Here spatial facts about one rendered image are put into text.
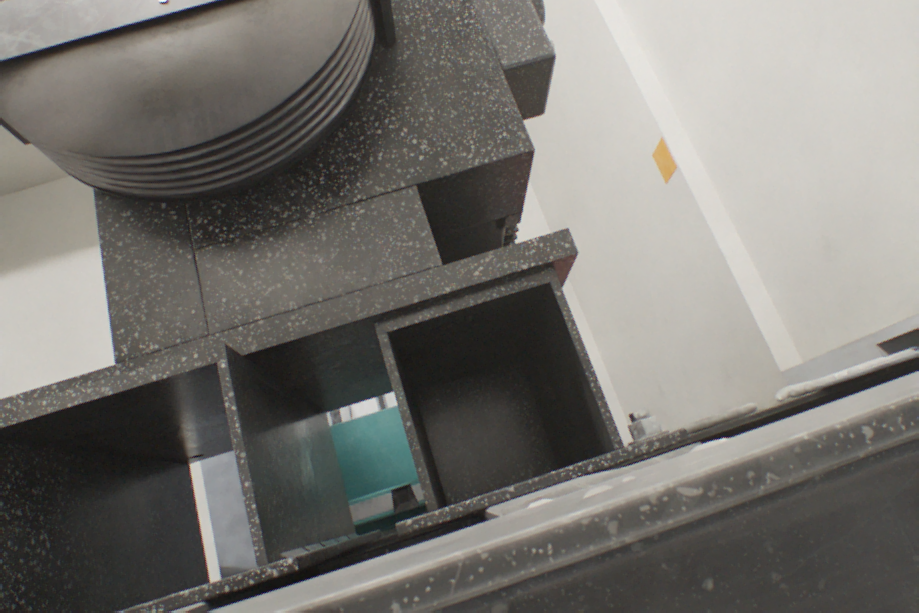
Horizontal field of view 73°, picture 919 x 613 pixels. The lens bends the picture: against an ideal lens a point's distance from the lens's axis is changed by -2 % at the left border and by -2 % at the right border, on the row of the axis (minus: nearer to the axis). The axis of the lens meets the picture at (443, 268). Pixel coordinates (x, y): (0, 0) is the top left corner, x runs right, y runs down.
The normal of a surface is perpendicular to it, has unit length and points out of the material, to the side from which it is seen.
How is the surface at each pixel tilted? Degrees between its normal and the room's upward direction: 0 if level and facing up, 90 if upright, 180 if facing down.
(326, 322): 90
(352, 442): 90
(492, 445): 90
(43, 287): 90
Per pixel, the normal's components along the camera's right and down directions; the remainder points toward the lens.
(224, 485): 0.19, -0.40
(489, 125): -0.03, -0.35
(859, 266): -0.96, 0.29
